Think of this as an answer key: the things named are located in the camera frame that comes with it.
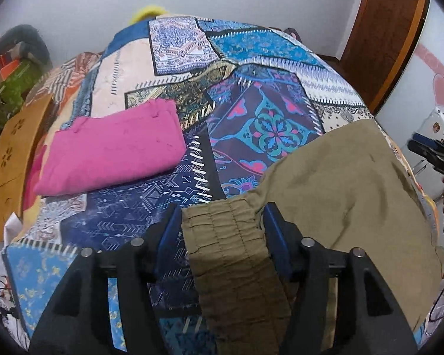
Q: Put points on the green patterned cloth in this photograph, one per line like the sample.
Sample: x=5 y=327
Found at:
x=16 y=88

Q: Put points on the white appliance with stickers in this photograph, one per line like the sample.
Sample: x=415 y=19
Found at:
x=434 y=144

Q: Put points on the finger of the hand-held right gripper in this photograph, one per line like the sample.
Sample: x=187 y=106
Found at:
x=433 y=154

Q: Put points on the yellow fluffy item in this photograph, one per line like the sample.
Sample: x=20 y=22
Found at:
x=148 y=12

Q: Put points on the patchwork printed bed sheet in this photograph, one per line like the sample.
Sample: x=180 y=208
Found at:
x=251 y=92

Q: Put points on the olive green pants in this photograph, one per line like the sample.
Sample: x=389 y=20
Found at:
x=340 y=196

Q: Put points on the orange striped cloth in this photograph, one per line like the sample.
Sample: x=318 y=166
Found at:
x=64 y=75

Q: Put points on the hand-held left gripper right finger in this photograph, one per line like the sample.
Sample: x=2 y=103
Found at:
x=277 y=242

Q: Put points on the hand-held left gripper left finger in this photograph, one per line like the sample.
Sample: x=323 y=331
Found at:
x=169 y=237

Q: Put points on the wooden door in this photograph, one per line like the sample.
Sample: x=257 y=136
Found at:
x=386 y=33

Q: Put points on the folded pink cloth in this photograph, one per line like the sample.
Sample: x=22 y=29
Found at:
x=111 y=144

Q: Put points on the grey fluffy cloth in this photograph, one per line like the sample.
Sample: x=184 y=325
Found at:
x=29 y=42

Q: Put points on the orange wooden board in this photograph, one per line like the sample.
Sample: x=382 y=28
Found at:
x=13 y=162

